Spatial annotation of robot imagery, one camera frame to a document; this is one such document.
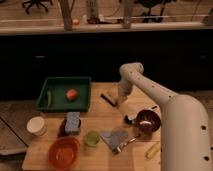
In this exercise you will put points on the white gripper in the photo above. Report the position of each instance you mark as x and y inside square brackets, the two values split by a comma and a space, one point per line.
[121, 99]

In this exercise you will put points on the black round knob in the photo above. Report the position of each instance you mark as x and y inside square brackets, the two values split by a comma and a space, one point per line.
[129, 121]

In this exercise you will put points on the yellow corn cob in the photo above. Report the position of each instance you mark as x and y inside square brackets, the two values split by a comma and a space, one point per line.
[152, 151]

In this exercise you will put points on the white cup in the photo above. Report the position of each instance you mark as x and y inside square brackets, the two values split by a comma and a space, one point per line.
[36, 126]

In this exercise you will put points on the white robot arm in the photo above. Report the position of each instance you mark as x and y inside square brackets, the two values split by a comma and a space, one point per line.
[185, 134]

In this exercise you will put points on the green plastic tray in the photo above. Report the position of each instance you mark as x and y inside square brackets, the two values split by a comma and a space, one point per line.
[58, 87]

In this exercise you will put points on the dark red bowl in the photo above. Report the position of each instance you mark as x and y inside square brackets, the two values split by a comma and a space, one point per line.
[148, 121]

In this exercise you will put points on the green pepper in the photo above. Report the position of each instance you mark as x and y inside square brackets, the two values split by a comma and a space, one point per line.
[49, 98]

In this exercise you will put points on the black office chair right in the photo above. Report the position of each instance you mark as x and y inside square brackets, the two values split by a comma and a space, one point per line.
[150, 4]

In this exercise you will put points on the blue sponge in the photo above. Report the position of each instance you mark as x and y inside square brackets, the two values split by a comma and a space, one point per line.
[72, 122]

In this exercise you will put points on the black office chair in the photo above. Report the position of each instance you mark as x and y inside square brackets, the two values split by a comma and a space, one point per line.
[150, 4]
[38, 3]

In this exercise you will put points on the orange ball on shelf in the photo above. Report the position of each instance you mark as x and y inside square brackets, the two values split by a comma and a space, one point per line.
[75, 22]

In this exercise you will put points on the green plastic cup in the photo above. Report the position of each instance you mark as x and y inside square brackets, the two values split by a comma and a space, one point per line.
[92, 138]

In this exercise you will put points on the blue grey cloth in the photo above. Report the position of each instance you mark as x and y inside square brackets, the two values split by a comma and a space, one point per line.
[113, 138]

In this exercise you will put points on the orange plastic bowl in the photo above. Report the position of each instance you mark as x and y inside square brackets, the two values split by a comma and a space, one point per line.
[63, 153]

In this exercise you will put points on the orange tomato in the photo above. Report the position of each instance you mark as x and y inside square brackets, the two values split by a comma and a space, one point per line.
[71, 94]

